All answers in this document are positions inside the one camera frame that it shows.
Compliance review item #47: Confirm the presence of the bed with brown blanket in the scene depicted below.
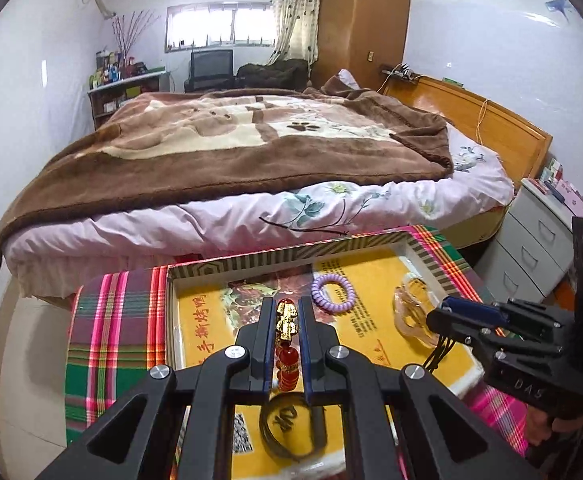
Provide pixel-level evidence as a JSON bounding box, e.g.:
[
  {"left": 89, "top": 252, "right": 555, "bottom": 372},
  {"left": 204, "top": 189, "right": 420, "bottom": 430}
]
[
  {"left": 0, "top": 87, "right": 455, "bottom": 273},
  {"left": 4, "top": 125, "right": 515, "bottom": 301}
]

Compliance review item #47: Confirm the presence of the black elastic hair tie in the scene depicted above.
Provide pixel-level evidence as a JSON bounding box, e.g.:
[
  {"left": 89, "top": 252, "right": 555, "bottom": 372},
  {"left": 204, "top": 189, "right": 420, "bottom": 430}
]
[{"left": 421, "top": 335, "right": 456, "bottom": 372}]

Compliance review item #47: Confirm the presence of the cluttered side shelf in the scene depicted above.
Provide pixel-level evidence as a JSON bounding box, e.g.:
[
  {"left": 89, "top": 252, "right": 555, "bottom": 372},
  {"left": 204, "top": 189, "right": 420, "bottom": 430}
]
[{"left": 87, "top": 69, "right": 172, "bottom": 131}]

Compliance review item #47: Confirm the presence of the pile of small boxes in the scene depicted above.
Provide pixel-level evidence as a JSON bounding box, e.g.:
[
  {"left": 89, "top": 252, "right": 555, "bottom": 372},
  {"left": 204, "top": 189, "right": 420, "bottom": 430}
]
[{"left": 534, "top": 157, "right": 583, "bottom": 218}]

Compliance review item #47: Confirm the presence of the black band bracelet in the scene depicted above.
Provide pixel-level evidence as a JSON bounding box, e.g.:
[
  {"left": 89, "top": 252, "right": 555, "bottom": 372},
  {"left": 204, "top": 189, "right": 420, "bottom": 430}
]
[{"left": 260, "top": 392, "right": 328, "bottom": 461}]

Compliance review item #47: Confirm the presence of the barred window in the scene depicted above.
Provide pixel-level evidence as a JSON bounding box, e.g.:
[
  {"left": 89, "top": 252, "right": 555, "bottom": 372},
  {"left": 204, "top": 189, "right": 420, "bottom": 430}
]
[{"left": 165, "top": 2, "right": 277, "bottom": 52}]

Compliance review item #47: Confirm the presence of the dotted curtain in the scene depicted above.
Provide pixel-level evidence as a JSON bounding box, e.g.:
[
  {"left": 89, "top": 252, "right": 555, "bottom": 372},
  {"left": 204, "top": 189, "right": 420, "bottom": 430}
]
[{"left": 271, "top": 0, "right": 322, "bottom": 66}]

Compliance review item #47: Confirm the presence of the yellow cable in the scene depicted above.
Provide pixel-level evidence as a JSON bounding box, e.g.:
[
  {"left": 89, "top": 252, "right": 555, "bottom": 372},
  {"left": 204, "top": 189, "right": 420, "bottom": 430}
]
[{"left": 476, "top": 100, "right": 489, "bottom": 146}]

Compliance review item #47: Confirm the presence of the red and gold bead bracelet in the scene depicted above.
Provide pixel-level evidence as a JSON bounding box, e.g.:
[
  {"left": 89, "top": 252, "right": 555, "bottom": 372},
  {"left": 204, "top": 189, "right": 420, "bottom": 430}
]
[{"left": 271, "top": 299, "right": 302, "bottom": 395}]

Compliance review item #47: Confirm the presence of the clear plastic hair claw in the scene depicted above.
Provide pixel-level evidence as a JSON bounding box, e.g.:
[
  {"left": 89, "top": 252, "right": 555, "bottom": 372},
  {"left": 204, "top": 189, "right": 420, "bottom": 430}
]
[{"left": 393, "top": 272, "right": 455, "bottom": 348}]

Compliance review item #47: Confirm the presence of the wooden headboard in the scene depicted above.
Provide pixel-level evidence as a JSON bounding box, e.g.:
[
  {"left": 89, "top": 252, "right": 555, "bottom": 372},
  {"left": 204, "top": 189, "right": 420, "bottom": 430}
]
[{"left": 384, "top": 75, "right": 553, "bottom": 191}]

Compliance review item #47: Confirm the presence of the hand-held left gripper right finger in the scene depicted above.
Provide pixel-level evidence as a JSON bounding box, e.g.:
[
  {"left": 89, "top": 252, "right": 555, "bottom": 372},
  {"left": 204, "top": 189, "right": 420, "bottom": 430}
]
[{"left": 299, "top": 297, "right": 532, "bottom": 480}]

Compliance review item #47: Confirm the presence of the white pillow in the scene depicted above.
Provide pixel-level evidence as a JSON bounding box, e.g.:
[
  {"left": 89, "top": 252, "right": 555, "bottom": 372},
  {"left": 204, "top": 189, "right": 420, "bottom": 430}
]
[{"left": 336, "top": 69, "right": 367, "bottom": 92}]

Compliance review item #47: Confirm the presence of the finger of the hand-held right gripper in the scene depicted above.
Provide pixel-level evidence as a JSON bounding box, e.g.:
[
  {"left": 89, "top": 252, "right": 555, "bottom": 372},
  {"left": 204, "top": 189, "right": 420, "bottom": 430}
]
[
  {"left": 440, "top": 296, "right": 510, "bottom": 327},
  {"left": 425, "top": 307, "right": 498, "bottom": 347}
]

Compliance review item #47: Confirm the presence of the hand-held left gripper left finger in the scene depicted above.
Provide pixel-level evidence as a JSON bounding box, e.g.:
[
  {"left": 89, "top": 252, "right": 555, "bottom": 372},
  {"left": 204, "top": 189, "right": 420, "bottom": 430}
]
[{"left": 36, "top": 297, "right": 278, "bottom": 480}]

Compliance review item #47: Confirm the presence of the dried branch bouquet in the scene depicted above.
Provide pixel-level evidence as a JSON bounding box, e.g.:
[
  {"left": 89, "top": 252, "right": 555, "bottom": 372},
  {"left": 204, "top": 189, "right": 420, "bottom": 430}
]
[{"left": 111, "top": 10, "right": 159, "bottom": 61}]

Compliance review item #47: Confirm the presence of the grey drawer nightstand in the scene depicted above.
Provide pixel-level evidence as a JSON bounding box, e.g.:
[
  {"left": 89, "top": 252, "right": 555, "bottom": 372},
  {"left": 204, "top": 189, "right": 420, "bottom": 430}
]
[{"left": 476, "top": 177, "right": 583, "bottom": 306}]

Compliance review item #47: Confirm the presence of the pink green plaid tablecloth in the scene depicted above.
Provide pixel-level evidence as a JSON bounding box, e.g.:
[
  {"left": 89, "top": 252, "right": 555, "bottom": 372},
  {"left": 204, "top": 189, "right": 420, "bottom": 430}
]
[{"left": 65, "top": 225, "right": 529, "bottom": 480}]

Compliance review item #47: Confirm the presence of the power strip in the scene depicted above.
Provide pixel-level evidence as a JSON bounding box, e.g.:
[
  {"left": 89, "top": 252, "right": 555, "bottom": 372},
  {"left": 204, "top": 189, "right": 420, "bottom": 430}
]
[{"left": 380, "top": 64, "right": 415, "bottom": 80}]

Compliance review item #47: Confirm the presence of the purple spiral hair tie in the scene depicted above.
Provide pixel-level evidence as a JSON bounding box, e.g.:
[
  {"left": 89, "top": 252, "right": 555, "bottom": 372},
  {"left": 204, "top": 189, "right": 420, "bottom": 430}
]
[{"left": 311, "top": 274, "right": 355, "bottom": 313}]

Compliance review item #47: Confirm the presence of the dark brown sofa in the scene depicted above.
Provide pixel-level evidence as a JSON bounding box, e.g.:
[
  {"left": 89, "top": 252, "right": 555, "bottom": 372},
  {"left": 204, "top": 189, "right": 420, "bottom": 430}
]
[{"left": 235, "top": 58, "right": 312, "bottom": 90}]

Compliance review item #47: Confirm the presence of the blue wall decal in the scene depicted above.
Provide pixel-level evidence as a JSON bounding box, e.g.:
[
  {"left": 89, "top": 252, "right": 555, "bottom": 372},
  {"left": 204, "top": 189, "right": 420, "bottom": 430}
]
[{"left": 545, "top": 0, "right": 578, "bottom": 24}]

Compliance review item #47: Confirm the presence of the patterned cardboard box tray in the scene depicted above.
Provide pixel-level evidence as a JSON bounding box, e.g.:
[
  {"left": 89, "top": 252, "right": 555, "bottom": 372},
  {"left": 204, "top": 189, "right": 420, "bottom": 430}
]
[{"left": 164, "top": 227, "right": 487, "bottom": 480}]

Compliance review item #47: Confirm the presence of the cluster of small bottles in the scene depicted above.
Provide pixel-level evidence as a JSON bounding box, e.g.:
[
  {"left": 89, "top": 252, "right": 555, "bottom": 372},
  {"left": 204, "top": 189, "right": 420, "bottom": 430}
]
[{"left": 88, "top": 49, "right": 149, "bottom": 88}]

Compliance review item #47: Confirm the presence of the wooden wardrobe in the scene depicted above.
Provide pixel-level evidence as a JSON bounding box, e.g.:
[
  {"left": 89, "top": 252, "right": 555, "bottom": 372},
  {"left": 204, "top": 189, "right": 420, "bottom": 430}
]
[{"left": 311, "top": 0, "right": 413, "bottom": 92}]

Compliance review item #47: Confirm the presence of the black office chair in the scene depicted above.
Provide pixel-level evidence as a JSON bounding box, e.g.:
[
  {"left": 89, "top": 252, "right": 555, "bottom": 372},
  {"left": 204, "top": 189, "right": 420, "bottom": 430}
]
[{"left": 184, "top": 49, "right": 235, "bottom": 93}]

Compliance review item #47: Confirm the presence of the yellow bed base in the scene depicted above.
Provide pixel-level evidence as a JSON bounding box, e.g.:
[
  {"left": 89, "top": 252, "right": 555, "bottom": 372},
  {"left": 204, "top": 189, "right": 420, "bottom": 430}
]
[{"left": 451, "top": 205, "right": 515, "bottom": 251}]

